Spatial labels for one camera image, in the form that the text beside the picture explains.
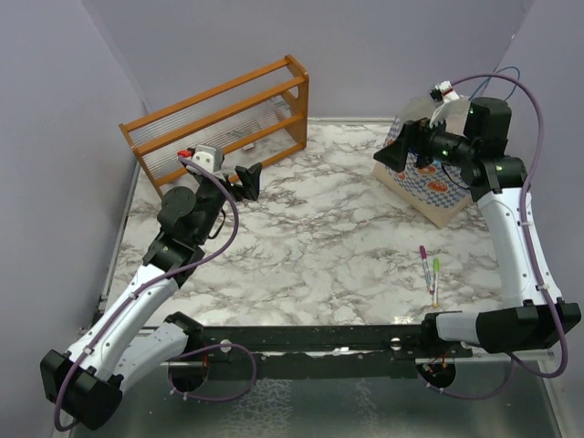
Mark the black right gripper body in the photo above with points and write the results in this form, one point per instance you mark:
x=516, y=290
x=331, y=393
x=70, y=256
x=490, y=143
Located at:
x=443, y=146

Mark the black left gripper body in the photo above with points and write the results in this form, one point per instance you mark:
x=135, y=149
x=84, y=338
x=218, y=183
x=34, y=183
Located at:
x=212, y=196

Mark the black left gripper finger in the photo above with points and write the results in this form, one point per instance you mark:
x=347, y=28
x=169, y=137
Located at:
x=246, y=177
x=253, y=196

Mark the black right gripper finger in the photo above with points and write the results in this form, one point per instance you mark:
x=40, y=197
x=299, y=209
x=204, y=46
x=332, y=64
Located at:
x=394, y=154
x=412, y=132

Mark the blue checkered paper bag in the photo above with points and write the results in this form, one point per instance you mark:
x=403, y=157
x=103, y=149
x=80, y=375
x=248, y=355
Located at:
x=439, y=196

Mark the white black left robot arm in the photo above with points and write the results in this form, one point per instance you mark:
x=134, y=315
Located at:
x=89, y=379

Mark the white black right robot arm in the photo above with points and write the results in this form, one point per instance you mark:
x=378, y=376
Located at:
x=534, y=314

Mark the orange wooden rack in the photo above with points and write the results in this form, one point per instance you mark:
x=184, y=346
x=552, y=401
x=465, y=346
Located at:
x=233, y=116

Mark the purple marker pen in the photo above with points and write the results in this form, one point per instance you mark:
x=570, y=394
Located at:
x=426, y=269

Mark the green marker pen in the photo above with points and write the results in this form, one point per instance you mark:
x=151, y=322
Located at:
x=436, y=281

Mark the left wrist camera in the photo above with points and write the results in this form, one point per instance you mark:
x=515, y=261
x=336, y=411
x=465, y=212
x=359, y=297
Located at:
x=209, y=158

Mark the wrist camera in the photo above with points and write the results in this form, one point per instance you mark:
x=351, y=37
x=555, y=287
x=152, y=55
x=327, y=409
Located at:
x=444, y=96
x=209, y=158

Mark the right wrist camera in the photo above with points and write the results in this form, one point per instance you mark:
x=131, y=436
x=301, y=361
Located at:
x=444, y=96

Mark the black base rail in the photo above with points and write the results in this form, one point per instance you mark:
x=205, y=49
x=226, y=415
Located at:
x=309, y=352

